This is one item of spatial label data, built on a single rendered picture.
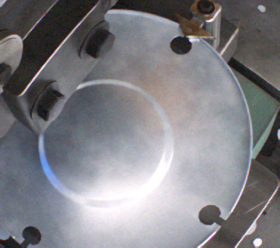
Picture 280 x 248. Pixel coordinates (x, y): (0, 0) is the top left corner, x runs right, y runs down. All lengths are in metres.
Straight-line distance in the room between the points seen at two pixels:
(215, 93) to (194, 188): 0.10
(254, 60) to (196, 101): 0.20
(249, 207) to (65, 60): 0.24
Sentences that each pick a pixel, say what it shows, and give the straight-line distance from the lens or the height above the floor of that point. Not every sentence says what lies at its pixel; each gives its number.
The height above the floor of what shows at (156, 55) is 0.78.
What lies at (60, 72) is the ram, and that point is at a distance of 0.47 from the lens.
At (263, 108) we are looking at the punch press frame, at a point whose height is 0.64.
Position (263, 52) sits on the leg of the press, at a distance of 0.81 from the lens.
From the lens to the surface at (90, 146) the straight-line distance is 0.61.
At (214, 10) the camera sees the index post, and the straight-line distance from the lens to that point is 0.65.
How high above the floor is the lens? 1.36
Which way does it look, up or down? 69 degrees down
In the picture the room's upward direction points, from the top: 9 degrees counter-clockwise
